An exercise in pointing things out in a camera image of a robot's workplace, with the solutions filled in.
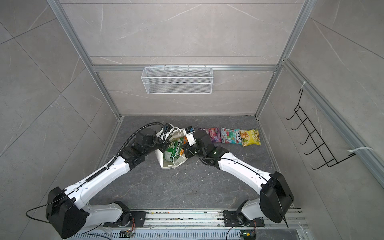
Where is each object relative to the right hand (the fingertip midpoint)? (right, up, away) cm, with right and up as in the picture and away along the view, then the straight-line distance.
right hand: (182, 145), depth 79 cm
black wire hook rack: (+63, +6, -11) cm, 64 cm away
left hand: (-6, +7, -2) cm, 10 cm away
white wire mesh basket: (-5, +42, +21) cm, 47 cm away
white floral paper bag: (-4, -10, +6) cm, 12 cm away
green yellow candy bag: (-6, -3, +7) cm, 9 cm away
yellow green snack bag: (+42, +2, +23) cm, 48 cm away
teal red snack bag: (+31, +3, +25) cm, 40 cm away
